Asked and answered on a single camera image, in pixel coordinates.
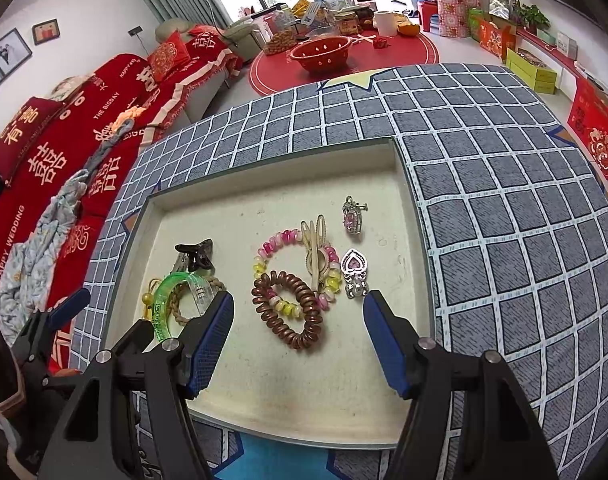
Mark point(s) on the cream bunny hair clip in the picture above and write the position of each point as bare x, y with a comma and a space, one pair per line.
315, 265

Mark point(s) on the red printed sofa cover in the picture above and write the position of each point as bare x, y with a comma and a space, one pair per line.
94, 110

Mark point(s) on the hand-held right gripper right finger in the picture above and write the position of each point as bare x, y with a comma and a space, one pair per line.
384, 340

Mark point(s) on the green translucent bangle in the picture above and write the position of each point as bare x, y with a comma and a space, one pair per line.
160, 310

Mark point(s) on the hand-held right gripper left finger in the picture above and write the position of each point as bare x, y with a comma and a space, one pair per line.
214, 340

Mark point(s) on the potted green plant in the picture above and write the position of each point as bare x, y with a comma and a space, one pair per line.
531, 16

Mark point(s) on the grey-blue shallow cardboard box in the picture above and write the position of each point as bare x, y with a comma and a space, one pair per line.
284, 395

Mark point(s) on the silver heart rhinestone brooch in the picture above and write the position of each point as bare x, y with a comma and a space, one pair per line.
354, 263

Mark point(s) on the large black picture frame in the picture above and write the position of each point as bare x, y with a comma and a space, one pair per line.
9, 53

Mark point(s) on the red patterned cushion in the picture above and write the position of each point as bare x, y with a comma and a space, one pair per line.
169, 55

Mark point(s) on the grey crumpled cloth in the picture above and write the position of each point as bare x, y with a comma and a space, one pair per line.
39, 250

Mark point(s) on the red gift box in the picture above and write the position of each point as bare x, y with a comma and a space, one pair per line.
596, 130

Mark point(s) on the red colander bowl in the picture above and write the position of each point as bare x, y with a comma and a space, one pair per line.
321, 55

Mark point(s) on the beige armchair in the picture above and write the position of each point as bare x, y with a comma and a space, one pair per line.
244, 35

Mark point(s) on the red plastic stool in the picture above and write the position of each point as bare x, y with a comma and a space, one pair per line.
428, 15

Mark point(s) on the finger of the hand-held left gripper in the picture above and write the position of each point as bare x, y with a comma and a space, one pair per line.
71, 303

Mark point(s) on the grey checked star blanket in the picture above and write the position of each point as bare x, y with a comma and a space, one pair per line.
509, 210

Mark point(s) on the basket of nuts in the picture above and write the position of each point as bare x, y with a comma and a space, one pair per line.
279, 41

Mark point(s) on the small red picture frame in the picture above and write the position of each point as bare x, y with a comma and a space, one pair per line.
46, 31

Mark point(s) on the white cup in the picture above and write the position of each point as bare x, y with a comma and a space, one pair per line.
385, 24

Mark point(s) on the round red table mat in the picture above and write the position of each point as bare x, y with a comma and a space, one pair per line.
399, 62

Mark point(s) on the stack of yellow-green boxes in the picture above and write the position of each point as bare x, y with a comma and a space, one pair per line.
531, 72

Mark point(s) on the black claw hair clip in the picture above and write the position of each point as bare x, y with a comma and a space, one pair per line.
199, 255

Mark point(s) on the pink jewelled silver brooch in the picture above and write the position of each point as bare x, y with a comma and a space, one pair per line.
353, 220

